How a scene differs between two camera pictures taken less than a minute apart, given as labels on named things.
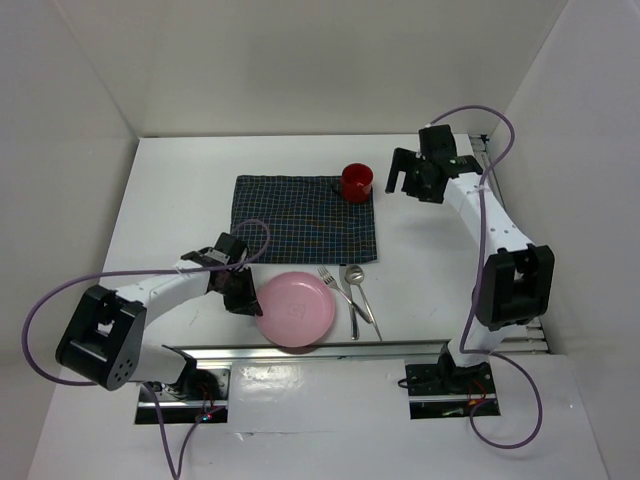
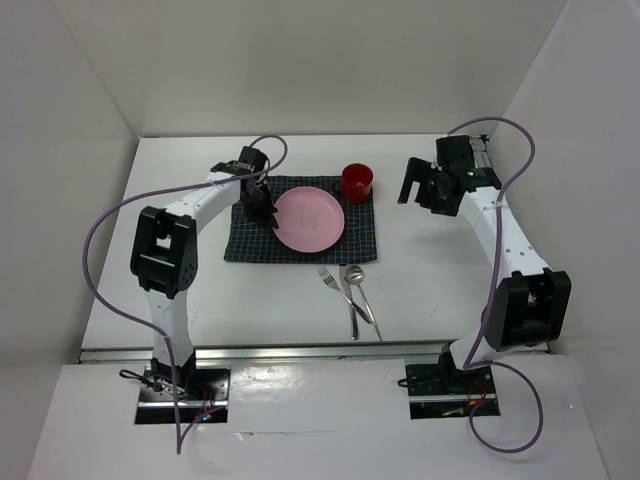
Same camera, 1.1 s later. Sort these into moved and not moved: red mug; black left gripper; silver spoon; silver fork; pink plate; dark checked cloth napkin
Moved: pink plate; black left gripper
Not moved: silver spoon; silver fork; dark checked cloth napkin; red mug
